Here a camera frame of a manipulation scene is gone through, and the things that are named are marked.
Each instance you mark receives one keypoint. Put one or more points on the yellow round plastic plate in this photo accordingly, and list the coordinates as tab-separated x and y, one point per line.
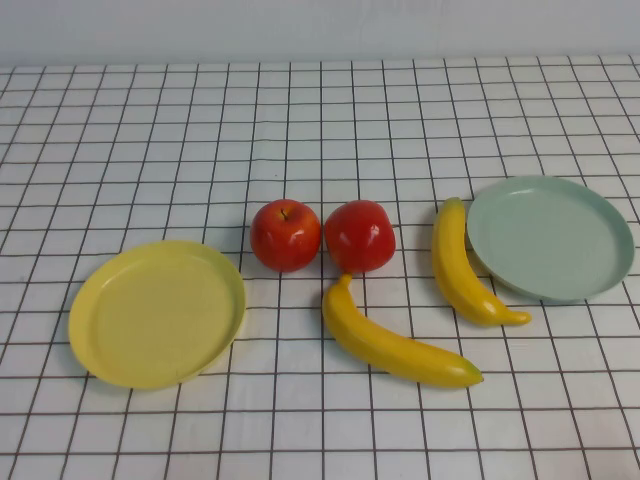
150	320

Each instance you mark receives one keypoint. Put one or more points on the red apple with dark stem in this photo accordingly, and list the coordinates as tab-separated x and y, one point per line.
285	240

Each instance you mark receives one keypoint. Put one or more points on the red apple without stem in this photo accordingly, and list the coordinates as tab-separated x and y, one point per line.
360	237

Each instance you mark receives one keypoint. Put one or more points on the white grid-pattern tablecloth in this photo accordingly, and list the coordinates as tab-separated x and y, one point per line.
320	145

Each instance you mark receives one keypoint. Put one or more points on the long yellow banana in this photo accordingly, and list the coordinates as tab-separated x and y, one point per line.
390	350

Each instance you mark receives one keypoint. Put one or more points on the pale green round plate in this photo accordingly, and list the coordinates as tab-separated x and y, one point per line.
545	240

